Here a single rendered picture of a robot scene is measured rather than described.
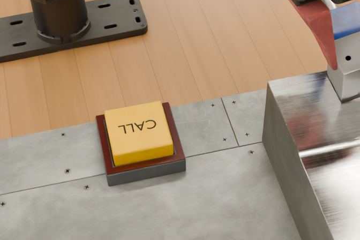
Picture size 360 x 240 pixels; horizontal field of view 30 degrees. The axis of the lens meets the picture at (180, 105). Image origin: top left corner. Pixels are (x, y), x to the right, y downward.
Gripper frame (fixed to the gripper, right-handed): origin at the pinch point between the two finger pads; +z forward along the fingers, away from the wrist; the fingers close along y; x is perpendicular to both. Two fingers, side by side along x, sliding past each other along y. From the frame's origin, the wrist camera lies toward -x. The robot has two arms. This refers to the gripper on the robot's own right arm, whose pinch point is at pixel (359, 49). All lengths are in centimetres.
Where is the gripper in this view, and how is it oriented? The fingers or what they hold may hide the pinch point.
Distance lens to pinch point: 61.4
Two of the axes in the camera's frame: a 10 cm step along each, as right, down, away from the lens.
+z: 2.9, 8.1, 5.2
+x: -1.5, -4.9, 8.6
